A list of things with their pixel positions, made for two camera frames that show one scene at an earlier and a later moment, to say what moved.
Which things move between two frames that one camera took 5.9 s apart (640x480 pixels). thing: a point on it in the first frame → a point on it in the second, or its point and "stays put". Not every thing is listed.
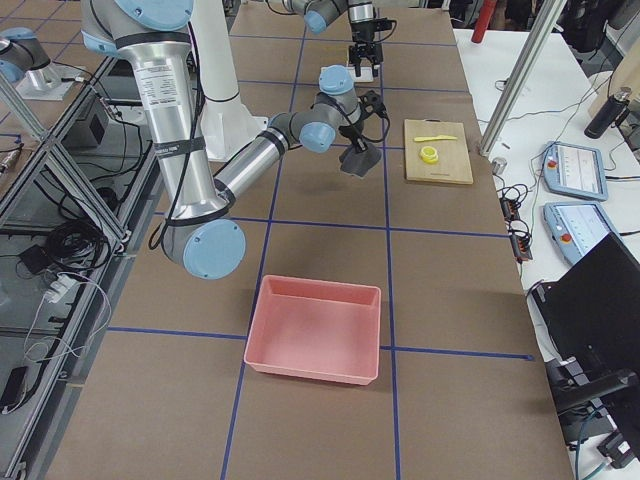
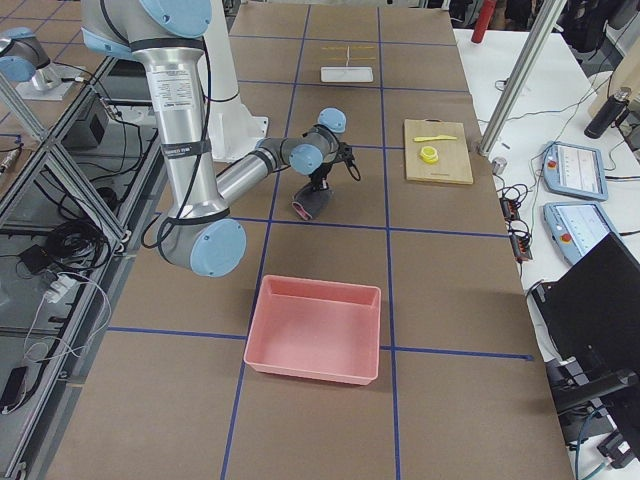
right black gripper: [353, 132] → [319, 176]
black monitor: [590, 316] stays put
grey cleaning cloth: [360, 163] → [309, 203]
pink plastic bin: [315, 329] stays put
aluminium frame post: [520, 78] stays put
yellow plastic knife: [438, 137] stays put
